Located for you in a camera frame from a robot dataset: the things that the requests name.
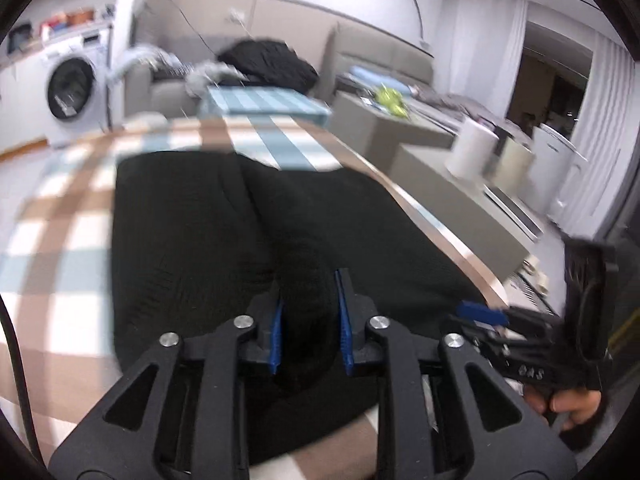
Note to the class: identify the plaid tablecloth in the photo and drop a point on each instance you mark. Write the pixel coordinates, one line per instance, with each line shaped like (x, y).
(60, 260)

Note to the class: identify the green toy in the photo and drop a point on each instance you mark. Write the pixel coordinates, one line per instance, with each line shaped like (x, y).
(390, 101)

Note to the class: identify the grey bedding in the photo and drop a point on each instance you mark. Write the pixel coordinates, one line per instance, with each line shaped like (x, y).
(450, 105)

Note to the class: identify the light blue blanket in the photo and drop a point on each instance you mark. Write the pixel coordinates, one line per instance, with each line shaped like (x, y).
(135, 57)

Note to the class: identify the white wall socket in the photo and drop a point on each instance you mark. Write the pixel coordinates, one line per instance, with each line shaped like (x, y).
(236, 15)

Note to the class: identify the white curtain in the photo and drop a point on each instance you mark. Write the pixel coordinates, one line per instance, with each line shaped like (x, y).
(490, 35)

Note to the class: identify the white appliance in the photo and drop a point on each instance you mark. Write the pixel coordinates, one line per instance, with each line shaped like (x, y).
(555, 170)

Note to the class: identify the grey cloth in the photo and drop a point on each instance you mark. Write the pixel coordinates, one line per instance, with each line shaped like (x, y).
(205, 75)

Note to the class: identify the white round stool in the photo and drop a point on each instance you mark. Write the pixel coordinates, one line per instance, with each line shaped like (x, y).
(145, 120)

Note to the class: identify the black knit sweater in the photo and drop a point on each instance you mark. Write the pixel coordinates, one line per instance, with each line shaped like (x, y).
(200, 235)

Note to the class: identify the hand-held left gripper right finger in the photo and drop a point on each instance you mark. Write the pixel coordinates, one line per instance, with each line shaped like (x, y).
(344, 320)

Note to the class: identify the white cabinet with counter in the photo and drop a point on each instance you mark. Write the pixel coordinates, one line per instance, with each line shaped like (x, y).
(20, 105)

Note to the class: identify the folded blue plaid cloth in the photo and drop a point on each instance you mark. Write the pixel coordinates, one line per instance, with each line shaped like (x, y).
(260, 102)

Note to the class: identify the person's right hand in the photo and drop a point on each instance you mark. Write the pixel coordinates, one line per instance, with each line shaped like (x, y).
(570, 402)

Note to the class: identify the grey sofa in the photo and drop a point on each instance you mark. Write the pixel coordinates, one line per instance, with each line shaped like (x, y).
(165, 95)

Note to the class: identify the white washing machine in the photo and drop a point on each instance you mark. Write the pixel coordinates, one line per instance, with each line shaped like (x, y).
(70, 85)

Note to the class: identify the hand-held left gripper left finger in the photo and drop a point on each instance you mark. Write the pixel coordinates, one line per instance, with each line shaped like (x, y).
(275, 330)

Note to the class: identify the white cylinder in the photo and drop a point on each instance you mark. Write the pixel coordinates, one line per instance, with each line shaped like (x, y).
(470, 150)

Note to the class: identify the black jacket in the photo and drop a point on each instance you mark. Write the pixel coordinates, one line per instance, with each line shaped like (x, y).
(270, 62)

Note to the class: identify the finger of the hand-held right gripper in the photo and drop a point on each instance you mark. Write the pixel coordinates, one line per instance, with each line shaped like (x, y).
(480, 312)

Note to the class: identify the beige bin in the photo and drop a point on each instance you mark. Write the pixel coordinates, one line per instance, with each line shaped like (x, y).
(515, 162)

